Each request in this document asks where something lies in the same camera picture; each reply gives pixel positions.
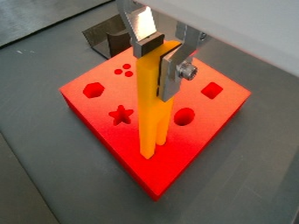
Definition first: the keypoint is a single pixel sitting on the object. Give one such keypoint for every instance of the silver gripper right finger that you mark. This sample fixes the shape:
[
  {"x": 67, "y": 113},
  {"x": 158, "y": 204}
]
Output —
[{"x": 176, "y": 65}]

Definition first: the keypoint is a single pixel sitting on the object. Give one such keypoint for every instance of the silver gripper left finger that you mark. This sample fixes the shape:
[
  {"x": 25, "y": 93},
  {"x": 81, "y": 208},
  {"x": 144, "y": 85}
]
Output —
[{"x": 138, "y": 18}]

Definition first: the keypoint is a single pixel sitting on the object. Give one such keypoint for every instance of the yellow square-circle peg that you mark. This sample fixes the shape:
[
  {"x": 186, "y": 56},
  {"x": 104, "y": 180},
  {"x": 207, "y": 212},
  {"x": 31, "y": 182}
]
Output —
[{"x": 154, "y": 111}]

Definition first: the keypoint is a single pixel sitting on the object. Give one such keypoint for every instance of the dark curved holder block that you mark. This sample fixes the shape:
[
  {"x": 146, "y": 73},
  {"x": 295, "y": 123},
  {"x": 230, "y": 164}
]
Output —
[{"x": 108, "y": 37}]

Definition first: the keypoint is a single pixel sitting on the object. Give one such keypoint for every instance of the red shape-sorter block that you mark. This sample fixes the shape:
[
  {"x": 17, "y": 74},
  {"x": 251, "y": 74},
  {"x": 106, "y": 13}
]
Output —
[{"x": 103, "y": 99}]

